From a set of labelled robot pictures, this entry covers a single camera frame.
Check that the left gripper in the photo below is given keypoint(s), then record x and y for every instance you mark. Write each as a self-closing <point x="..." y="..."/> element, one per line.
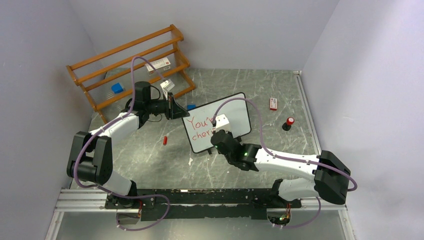
<point x="173" y="110"/>

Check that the small whiteboard with black frame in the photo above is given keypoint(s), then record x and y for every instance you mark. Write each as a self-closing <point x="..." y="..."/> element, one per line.
<point x="199" y="128"/>

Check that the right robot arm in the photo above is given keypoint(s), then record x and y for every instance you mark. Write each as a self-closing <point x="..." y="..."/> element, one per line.
<point x="323" y="175"/>

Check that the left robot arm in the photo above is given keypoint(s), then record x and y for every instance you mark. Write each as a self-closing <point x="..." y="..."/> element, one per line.
<point x="91" y="154"/>

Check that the blue eraser on table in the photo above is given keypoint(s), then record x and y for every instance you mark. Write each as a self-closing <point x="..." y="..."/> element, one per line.
<point x="191" y="107"/>

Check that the white red box on shelf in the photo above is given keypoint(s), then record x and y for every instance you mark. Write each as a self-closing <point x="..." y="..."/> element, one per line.
<point x="161" y="65"/>

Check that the wooden tiered shelf rack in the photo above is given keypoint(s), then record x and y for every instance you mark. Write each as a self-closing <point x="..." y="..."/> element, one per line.
<point x="160" y="51"/>

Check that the blue eraser on shelf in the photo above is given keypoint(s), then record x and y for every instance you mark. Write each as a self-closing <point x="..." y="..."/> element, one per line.
<point x="117" y="88"/>

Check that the small red white box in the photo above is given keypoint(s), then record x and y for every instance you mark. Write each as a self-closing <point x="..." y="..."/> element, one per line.
<point x="273" y="104"/>

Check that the red black stamp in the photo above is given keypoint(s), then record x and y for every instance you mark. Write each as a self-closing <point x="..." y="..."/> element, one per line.
<point x="288" y="123"/>

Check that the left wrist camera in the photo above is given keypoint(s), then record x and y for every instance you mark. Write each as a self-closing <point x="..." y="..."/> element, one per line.
<point x="167" y="86"/>

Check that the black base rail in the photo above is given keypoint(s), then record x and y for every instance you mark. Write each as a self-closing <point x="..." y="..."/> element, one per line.
<point x="250" y="203"/>

